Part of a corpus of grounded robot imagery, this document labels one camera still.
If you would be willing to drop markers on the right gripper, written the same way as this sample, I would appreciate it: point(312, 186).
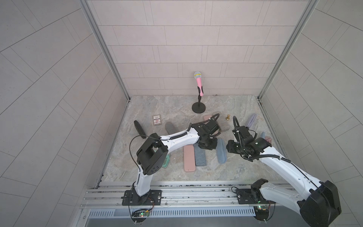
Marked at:
point(229, 147)

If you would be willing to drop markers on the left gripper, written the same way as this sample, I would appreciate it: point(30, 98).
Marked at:
point(212, 145)

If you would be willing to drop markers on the pink grey case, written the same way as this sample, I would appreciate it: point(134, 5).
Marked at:
point(207, 117)

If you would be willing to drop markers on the clear case pink glasses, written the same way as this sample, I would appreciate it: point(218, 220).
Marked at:
point(265, 137)

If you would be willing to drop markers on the blue case beige lining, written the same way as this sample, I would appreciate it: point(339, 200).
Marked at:
point(221, 151)

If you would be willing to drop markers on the beige case with glasses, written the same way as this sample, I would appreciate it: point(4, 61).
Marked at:
point(170, 128)

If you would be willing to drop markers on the mint case yellow glasses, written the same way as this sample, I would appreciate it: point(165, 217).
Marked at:
point(166, 161)

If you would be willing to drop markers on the brown black glasses case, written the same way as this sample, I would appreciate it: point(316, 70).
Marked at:
point(139, 129)

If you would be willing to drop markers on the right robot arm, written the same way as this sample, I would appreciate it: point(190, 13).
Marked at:
point(316, 201)

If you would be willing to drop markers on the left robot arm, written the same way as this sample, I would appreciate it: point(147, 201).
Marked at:
point(151, 155)

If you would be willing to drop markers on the grey purple glasses case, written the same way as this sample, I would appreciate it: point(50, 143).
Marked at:
point(252, 121)

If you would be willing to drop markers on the playing card box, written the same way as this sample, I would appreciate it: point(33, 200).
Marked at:
point(157, 120)

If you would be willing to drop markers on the pink toy microphone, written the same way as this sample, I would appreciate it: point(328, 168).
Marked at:
point(197, 76)

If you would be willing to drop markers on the right circuit board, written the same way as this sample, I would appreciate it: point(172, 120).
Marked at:
point(261, 213)

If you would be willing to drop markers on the circuit board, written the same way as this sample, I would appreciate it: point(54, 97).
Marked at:
point(261, 213)
point(141, 213)

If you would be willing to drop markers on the left circuit board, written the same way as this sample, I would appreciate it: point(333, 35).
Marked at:
point(141, 213)

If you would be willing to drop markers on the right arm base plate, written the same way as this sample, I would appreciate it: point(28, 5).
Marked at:
point(251, 196)

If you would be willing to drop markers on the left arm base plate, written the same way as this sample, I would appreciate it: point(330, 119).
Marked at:
point(131, 198)

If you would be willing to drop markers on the aluminium mounting rail frame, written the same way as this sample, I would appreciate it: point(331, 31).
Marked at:
point(183, 204)

